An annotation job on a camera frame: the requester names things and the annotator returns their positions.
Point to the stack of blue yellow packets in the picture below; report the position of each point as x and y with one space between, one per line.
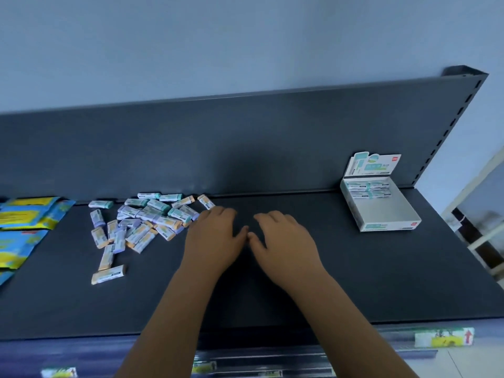
23 216

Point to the pile of small erasers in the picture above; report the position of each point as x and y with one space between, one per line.
145 228

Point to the white box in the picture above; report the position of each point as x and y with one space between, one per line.
390 210

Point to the glass door with dark frame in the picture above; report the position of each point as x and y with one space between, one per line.
488 220

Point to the shelf front price rail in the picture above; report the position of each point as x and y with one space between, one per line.
78 356

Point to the person's right hand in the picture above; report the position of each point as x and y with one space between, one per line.
287 251

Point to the person's right forearm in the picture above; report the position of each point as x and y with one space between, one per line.
354 334

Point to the person's left forearm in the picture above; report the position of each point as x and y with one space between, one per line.
169 330

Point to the green yellow shelf label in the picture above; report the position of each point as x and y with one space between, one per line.
204 368
58 373

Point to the person's left hand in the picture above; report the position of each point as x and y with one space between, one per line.
210 244

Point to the shelf label with red arrow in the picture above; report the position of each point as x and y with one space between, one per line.
443 337

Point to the white door frame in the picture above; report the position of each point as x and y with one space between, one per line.
472 190

